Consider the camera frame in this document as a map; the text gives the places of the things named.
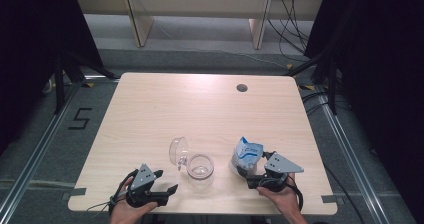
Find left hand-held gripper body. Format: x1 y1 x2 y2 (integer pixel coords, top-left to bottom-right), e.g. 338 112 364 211
125 163 169 209

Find white and blue pouch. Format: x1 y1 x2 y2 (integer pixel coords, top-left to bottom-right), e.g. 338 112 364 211
229 136 264 178

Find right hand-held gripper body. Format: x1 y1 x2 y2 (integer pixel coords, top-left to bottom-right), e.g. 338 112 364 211
246 151 305 194

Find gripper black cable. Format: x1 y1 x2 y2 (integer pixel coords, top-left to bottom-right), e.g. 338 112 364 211
259 177 305 212
108 168 139 215

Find light wooden shelf unit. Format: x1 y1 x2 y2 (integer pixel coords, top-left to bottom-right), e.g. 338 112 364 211
72 0 326 50

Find long black floor cable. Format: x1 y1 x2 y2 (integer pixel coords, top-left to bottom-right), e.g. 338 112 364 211
323 163 368 224

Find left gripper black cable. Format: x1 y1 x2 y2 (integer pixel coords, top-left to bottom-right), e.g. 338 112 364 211
108 168 139 215

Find black metal stand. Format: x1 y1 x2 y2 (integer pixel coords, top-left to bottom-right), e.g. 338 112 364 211
284 48 338 116
53 48 121 115

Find clear pitcher with beige handle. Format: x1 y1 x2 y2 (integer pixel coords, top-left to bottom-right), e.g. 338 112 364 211
168 136 190 172

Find hanging black cables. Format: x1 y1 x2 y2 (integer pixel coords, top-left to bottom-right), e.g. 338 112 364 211
266 0 311 56

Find black curtain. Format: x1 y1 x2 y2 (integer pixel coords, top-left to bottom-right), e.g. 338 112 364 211
304 0 424 224
0 0 104 155

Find person's right hand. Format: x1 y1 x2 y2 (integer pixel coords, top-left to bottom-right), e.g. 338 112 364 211
255 173 303 216

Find clear glass jar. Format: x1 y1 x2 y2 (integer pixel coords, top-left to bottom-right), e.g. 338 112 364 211
185 153 215 189

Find black floor cables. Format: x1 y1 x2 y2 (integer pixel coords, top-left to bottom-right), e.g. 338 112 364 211
301 89 351 117

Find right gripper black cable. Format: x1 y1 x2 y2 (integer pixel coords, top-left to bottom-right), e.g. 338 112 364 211
259 177 305 212

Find thin black cord loop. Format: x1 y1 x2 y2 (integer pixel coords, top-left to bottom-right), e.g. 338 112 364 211
85 200 116 215

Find grey tape strip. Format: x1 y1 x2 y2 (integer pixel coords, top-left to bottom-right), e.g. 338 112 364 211
60 187 87 202
321 194 344 205

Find aluminium floor rail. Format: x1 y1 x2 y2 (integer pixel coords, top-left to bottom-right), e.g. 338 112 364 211
314 85 383 224
0 82 83 223

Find person's left hand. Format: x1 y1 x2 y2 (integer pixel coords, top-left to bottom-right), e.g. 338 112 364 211
109 176 159 221

